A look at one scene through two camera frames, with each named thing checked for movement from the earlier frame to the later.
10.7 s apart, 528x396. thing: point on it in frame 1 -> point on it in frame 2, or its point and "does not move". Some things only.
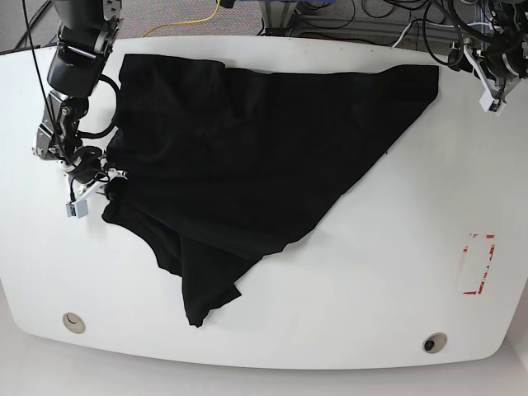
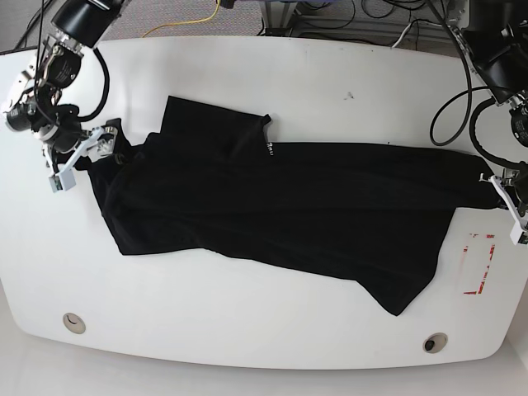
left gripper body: [91, 164] -> [67, 130]
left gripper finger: [113, 192] -> [122, 142]
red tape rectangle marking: [473, 235] does not move
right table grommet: [434, 342] does not move
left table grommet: [73, 322] does not move
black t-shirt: [216, 167] -> [209, 183]
